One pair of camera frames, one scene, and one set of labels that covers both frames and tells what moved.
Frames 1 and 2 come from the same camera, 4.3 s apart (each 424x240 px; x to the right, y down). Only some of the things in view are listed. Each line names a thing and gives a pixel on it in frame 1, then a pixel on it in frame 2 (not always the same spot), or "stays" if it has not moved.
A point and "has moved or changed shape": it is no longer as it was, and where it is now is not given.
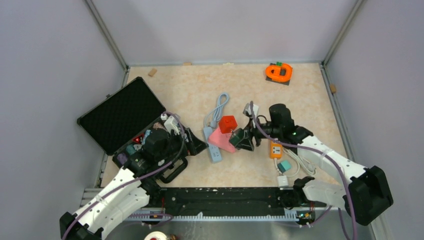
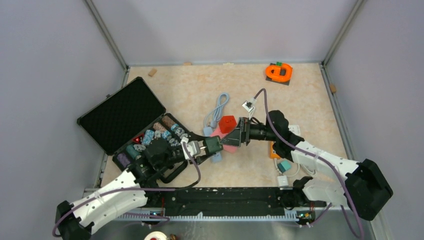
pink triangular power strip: [217, 139] stays
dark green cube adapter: [236, 136] has moved or changed shape
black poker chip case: [131, 125] stays
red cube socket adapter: [227, 123] stays
